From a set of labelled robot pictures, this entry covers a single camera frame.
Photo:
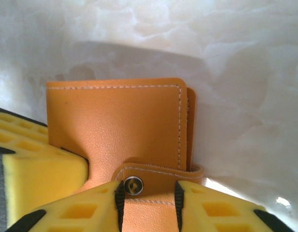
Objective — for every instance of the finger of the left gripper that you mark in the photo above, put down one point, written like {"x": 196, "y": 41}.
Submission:
{"x": 42, "y": 178}
{"x": 16, "y": 122}

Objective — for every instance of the orange leather card holder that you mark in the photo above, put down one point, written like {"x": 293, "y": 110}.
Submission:
{"x": 115, "y": 120}

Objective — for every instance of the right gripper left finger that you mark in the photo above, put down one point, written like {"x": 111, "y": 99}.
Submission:
{"x": 78, "y": 212}

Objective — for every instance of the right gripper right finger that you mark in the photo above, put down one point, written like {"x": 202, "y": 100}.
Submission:
{"x": 223, "y": 215}

